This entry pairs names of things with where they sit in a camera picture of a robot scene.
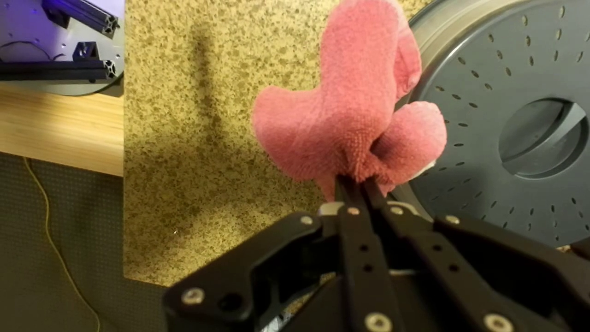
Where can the pink cloth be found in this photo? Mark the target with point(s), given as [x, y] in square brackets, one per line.
[344, 111]

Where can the grey collapsible microwave cover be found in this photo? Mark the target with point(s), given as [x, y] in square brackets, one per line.
[491, 80]

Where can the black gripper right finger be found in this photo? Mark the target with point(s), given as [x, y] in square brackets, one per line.
[443, 264]

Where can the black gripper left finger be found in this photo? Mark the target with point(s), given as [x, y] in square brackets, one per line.
[366, 264]

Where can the wooden slat chair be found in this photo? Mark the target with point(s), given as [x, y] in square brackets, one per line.
[56, 130]

